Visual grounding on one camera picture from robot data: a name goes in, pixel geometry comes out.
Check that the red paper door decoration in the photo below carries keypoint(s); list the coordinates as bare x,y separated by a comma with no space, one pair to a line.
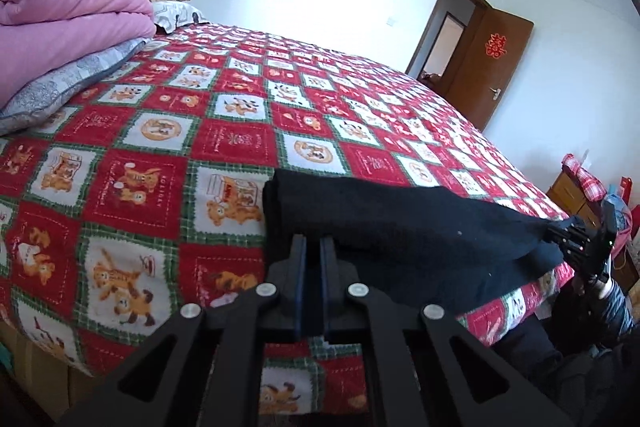
494,45

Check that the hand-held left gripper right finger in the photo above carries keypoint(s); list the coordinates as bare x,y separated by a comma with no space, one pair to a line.
326,292

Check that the grey patterned pillow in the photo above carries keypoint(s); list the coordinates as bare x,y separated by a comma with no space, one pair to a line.
50,92

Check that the red plaid cloth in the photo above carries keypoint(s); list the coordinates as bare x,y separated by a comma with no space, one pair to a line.
587,179

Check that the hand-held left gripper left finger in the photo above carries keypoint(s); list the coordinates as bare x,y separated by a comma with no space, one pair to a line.
300,292

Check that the red printed blanket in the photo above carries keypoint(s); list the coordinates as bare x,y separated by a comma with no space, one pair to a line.
150,147

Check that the brown wooden door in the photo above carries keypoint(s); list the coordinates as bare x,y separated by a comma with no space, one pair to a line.
480,77

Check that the wooden cabinet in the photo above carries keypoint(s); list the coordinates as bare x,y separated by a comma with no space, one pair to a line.
570,202

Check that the white pillow with dark print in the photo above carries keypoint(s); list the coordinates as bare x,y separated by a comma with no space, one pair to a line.
172,13

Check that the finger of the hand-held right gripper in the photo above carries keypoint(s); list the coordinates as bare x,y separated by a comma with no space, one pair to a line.
567,228
570,247

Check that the wooden bed frame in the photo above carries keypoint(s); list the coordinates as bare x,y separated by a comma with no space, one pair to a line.
45,367

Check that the person's right forearm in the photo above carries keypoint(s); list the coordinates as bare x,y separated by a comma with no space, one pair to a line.
612,317

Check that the black pants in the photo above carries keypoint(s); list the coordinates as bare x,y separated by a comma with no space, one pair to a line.
400,227

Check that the pink folded quilt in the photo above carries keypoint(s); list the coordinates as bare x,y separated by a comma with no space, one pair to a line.
60,32

